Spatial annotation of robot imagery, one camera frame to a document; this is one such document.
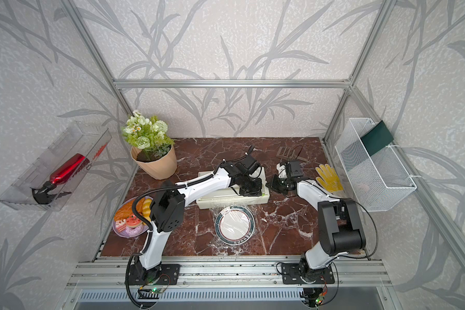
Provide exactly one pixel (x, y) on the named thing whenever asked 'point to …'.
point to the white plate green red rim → (234, 225)
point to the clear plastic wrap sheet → (254, 211)
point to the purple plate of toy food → (125, 221)
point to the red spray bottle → (90, 166)
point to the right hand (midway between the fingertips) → (266, 183)
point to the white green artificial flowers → (148, 134)
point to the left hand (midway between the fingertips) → (264, 195)
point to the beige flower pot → (160, 163)
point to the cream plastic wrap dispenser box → (228, 197)
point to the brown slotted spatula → (289, 153)
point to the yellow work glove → (329, 178)
